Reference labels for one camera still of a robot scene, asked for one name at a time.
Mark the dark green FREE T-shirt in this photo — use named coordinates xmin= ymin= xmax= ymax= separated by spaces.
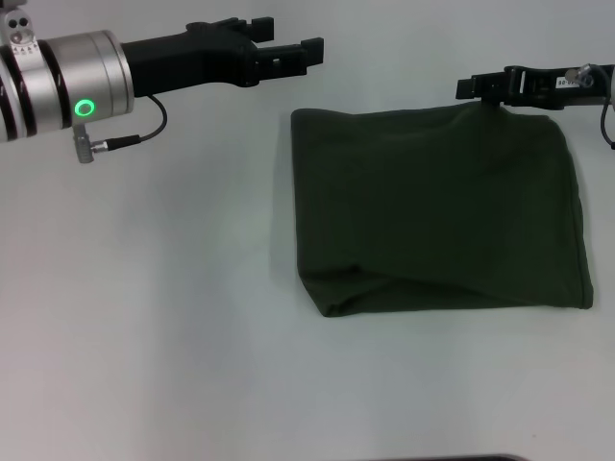
xmin=291 ymin=101 xmax=596 ymax=319

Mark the silver cable connector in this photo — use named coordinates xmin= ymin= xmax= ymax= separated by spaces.
xmin=71 ymin=123 xmax=110 ymax=165

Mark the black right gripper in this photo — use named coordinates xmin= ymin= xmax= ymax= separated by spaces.
xmin=455 ymin=63 xmax=615 ymax=110

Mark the small silver gripper plug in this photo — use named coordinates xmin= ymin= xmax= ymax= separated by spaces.
xmin=564 ymin=63 xmax=597 ymax=88

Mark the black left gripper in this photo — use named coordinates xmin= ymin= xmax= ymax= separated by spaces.
xmin=119 ymin=16 xmax=325 ymax=100

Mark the thin dark wrist cable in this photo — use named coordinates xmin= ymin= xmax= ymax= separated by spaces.
xmin=106 ymin=93 xmax=169 ymax=148
xmin=589 ymin=64 xmax=615 ymax=151

